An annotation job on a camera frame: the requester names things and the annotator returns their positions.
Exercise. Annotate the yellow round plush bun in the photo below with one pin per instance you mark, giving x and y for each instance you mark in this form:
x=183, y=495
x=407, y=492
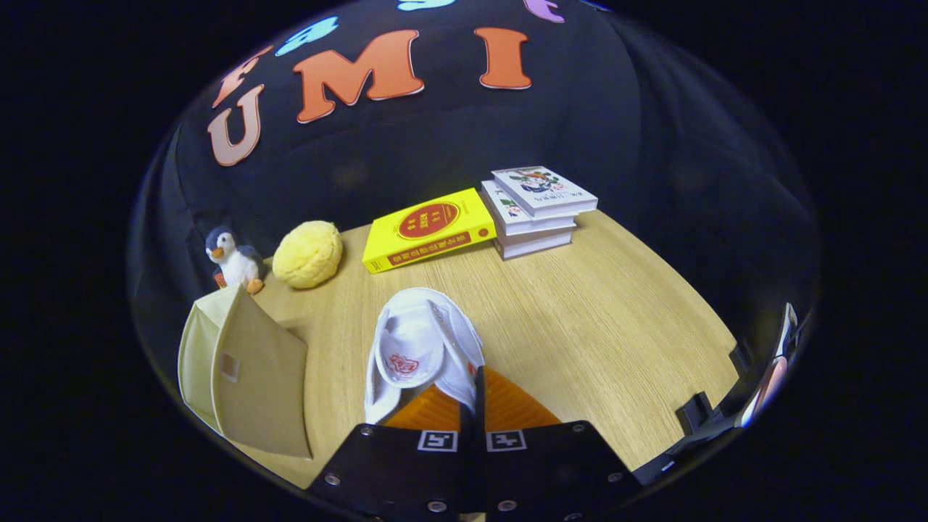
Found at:
x=308, y=254

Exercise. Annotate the yellow book with red circle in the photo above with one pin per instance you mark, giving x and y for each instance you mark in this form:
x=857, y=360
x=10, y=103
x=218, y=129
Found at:
x=428, y=228

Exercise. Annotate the book with pinkish cover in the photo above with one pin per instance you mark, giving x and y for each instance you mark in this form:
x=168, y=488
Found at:
x=536, y=243

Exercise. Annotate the black backdrop cloth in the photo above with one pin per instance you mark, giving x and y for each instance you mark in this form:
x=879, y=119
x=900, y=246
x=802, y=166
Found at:
x=652, y=145

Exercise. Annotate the white canvas shoe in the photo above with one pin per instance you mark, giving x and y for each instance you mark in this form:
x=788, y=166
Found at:
x=420, y=341

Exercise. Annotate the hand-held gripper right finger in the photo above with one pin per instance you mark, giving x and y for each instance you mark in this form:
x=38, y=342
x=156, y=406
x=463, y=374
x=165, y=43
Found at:
x=551, y=467

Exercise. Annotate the beige fabric storage box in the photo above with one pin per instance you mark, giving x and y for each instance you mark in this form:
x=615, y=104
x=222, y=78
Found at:
x=261, y=377

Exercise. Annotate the penguin plush toy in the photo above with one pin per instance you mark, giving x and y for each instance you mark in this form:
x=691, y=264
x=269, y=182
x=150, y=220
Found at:
x=235, y=264

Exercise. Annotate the black bracket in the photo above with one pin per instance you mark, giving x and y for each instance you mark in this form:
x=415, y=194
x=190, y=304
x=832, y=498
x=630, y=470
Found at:
x=699, y=413

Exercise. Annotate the white illustrated cover book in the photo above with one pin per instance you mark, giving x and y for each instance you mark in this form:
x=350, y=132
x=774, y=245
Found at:
x=544, y=190

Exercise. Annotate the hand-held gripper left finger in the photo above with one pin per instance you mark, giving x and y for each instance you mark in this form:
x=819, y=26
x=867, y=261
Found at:
x=399, y=471

